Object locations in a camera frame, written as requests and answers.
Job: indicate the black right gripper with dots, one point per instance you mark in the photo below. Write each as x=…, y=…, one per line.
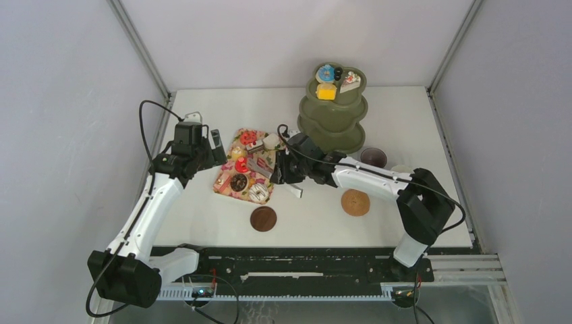
x=281, y=162

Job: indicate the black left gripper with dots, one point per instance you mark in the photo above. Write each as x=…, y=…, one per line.
x=216, y=156

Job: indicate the silver metal tongs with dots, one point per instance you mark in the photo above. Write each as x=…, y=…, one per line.
x=296, y=191

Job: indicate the white chocolate-striped donut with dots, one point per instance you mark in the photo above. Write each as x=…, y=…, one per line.
x=258, y=193

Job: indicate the red glazed flower donut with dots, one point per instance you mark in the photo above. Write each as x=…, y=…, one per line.
x=241, y=165

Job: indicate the floral dessert tray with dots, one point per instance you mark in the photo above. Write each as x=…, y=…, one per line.
x=265, y=159

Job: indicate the white swirl roll cake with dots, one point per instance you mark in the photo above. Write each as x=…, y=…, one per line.
x=271, y=142

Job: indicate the chocolate sprinkled donut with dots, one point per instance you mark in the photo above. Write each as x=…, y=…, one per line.
x=239, y=182

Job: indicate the yellow swirl roll cake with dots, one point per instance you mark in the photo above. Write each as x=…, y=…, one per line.
x=326, y=91

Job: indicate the purple mug black handle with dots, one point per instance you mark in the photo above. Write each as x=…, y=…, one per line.
x=374, y=157

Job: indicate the blue glazed donut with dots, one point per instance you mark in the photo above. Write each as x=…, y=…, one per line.
x=325, y=74

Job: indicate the triangular fruit cake slice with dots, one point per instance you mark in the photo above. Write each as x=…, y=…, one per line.
x=351, y=81

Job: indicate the dark cup white interior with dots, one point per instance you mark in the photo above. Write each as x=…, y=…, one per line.
x=402, y=169

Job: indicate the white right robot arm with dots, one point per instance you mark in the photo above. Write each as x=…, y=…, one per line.
x=423, y=204

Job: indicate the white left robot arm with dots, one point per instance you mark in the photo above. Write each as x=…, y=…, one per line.
x=125, y=271

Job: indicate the yellow cream cake ball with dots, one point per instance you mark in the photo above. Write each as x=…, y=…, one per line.
x=238, y=154

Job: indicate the coral sprinkled donut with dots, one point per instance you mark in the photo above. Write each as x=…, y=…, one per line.
x=248, y=137

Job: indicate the chocolate cherry cake slice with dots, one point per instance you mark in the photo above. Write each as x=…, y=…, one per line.
x=254, y=147

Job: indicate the pink layered cake slice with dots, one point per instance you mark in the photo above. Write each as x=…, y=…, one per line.
x=222, y=182

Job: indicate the dark wooden coaster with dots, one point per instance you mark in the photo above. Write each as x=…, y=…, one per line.
x=263, y=219

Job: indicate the woven rattan coaster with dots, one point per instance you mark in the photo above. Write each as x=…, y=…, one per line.
x=355, y=203

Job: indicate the green three-tier stand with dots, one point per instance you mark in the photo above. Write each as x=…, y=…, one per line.
x=334, y=125

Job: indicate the white slotted cable duct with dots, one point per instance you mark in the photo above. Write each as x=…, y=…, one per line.
x=180, y=293

